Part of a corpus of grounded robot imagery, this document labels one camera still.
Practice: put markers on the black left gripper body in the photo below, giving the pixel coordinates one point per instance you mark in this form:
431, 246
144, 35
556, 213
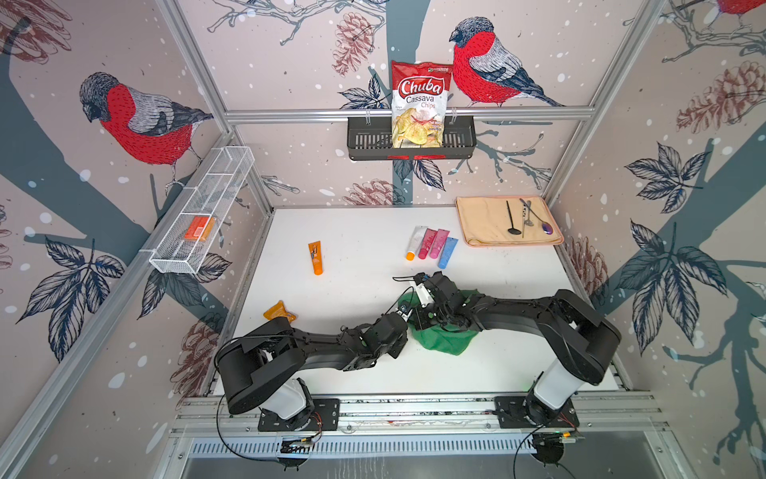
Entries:
396, 349

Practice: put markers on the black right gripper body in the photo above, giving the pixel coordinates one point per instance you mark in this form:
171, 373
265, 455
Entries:
432, 315

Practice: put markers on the green microfibre cloth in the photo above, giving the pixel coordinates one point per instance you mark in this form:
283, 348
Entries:
442, 338

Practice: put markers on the light blue toothpaste tube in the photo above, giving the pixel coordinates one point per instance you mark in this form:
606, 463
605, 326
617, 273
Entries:
447, 252

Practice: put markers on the light pink toothpaste tube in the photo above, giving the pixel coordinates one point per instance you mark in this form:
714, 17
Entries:
438, 243

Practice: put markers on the dark pink toothpaste tube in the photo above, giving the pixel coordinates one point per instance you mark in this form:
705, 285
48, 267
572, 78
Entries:
426, 243

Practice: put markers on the white orange-capped toothpaste tube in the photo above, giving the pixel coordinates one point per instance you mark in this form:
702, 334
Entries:
414, 245

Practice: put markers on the orange toothpaste tube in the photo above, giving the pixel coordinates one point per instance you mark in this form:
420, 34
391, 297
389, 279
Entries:
316, 257

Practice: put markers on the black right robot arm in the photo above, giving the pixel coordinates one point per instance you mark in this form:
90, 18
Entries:
582, 340

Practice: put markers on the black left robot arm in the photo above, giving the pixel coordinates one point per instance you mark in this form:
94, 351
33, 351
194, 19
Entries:
255, 366

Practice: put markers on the beige cloth mat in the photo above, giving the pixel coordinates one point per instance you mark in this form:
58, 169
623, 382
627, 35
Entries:
485, 222

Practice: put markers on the black ladle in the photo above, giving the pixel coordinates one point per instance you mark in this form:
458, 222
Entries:
512, 230

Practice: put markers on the orange snack wrapper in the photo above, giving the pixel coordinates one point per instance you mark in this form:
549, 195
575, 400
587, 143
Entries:
279, 310

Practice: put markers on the purple spoon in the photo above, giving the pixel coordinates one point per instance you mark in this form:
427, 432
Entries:
540, 215

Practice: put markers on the red cassava chips bag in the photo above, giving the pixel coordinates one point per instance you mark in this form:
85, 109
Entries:
419, 104

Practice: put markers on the orange packet in basket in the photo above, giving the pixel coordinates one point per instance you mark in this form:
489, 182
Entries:
199, 229

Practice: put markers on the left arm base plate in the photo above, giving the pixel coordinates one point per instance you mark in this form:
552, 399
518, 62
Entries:
323, 417

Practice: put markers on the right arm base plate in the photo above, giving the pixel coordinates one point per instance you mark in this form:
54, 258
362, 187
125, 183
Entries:
517, 411

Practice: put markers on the black wall basket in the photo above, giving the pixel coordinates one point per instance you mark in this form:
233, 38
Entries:
377, 139

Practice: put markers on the aluminium front rail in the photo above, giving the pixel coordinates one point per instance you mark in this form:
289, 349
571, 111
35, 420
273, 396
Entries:
448, 413

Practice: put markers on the white wire shelf basket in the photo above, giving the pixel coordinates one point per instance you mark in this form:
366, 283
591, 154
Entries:
213, 196

